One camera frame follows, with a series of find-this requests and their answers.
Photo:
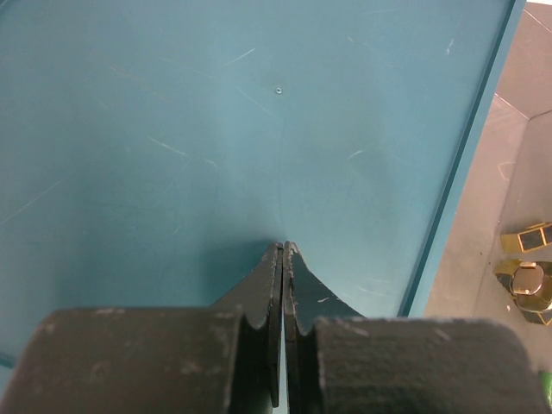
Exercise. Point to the gold black lipstick lower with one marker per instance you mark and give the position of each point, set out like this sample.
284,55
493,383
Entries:
528,283

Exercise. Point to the green mascara tube right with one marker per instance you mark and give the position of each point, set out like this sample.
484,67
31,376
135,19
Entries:
546,382

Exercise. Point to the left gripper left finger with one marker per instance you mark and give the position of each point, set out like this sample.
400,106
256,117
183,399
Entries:
223,358

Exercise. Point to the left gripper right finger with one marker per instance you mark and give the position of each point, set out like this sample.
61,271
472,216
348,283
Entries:
338,361

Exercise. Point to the teal drawer organizer box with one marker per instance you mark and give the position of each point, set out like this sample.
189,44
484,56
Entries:
151,150

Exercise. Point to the gold black lipstick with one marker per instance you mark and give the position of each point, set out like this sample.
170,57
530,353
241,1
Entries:
527,240
528,283

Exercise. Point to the gold black lipstick upper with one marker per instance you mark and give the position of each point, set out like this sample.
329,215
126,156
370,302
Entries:
527,240

